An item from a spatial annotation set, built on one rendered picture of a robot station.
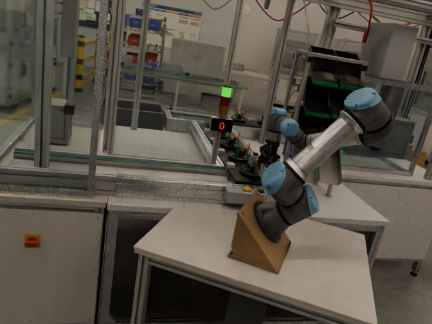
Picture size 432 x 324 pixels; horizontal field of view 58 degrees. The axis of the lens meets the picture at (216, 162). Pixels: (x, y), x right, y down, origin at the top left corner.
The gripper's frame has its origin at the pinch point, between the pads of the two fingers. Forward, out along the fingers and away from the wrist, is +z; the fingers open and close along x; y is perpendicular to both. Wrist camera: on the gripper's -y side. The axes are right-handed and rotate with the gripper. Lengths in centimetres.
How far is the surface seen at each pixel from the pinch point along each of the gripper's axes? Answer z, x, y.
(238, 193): 7.9, -12.2, 4.0
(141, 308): 46, -56, 41
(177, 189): 11.2, -41.4, -3.0
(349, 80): -52, 46, -22
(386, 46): -74, 107, -86
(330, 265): 18, 17, 49
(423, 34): -90, 165, -127
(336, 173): 0, 49, -15
